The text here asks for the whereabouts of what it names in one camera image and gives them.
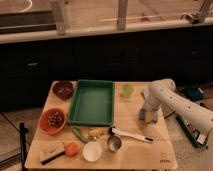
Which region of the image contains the orange carrot piece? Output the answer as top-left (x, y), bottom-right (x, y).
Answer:
top-left (65, 142), bottom-right (80, 157)

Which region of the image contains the green bin with clutter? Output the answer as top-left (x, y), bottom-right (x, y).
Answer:
top-left (176, 115), bottom-right (207, 148)

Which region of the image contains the grey triangular cloth piece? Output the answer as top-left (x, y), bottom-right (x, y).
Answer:
top-left (141, 89), bottom-right (150, 99)

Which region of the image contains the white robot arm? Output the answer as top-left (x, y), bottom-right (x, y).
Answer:
top-left (142, 79), bottom-right (213, 134)

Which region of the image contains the dark red bowl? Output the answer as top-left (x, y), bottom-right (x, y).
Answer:
top-left (53, 80), bottom-right (73, 100)

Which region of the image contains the dark blue box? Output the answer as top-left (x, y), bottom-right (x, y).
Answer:
top-left (182, 86), bottom-right (204, 101)

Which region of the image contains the black stand post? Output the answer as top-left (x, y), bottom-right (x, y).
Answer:
top-left (19, 122), bottom-right (28, 171)

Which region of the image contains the metal cup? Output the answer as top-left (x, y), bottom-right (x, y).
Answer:
top-left (107, 135), bottom-right (122, 152)

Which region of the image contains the green chili pepper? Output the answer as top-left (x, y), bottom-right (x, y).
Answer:
top-left (72, 127), bottom-right (89, 143)

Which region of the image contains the wooden block with knife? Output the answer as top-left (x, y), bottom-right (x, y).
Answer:
top-left (39, 142), bottom-right (65, 165)

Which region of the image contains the orange bowl with nuts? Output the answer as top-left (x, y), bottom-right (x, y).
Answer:
top-left (38, 108), bottom-right (67, 135)

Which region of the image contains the green plastic tray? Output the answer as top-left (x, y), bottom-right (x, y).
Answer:
top-left (68, 80), bottom-right (115, 126)

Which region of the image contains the blue sponge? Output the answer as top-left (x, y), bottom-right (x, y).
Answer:
top-left (138, 110), bottom-right (159, 124)

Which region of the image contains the green translucent cup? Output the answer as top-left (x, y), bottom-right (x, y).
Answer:
top-left (121, 84), bottom-right (133, 98)

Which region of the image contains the yellow corn cob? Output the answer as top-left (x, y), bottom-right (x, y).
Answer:
top-left (88, 128), bottom-right (108, 137)

